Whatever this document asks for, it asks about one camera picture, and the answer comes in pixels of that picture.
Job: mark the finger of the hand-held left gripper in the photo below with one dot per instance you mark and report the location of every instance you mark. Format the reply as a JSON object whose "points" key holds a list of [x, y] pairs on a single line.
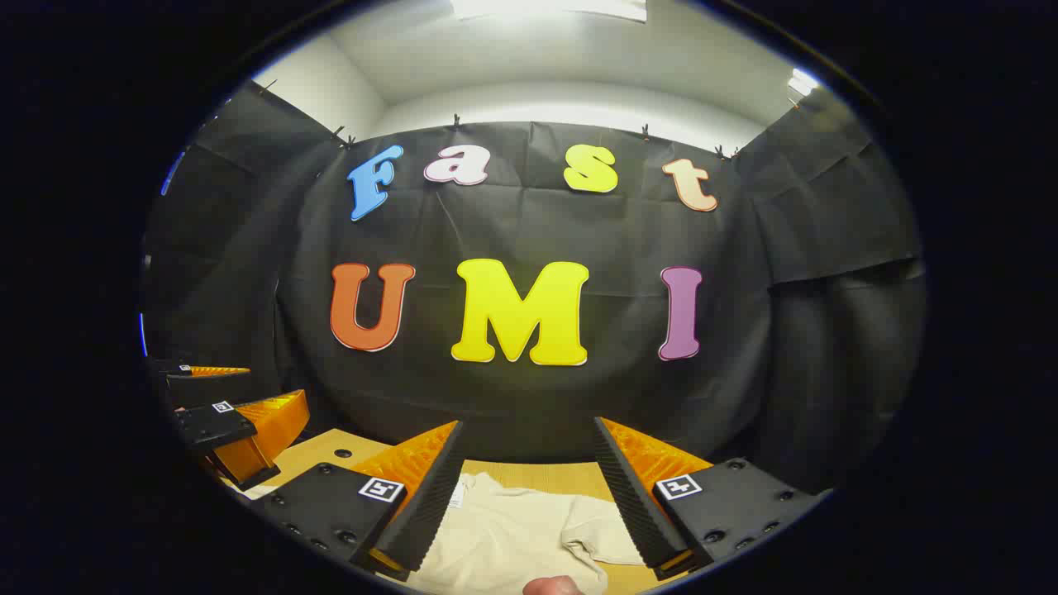
{"points": [[215, 428], [215, 390]]}

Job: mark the black backdrop cloth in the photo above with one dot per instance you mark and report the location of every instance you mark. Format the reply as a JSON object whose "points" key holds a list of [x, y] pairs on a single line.
{"points": [[620, 248]]}

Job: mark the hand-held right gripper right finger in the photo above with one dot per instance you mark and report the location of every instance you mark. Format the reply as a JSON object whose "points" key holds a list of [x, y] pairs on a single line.
{"points": [[632, 504]]}

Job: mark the cream sweatshirt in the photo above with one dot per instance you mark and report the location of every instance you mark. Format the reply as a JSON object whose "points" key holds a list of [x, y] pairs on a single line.
{"points": [[512, 537]]}

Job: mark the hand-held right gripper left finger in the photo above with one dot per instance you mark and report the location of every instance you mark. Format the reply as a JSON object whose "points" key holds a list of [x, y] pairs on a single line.
{"points": [[430, 512]]}

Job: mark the small ceiling light panel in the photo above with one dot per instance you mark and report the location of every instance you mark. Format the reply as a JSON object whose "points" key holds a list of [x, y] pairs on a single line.
{"points": [[803, 83]]}

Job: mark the large ceiling light panel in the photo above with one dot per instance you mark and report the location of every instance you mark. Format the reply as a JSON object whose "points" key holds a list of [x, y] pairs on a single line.
{"points": [[545, 8]]}

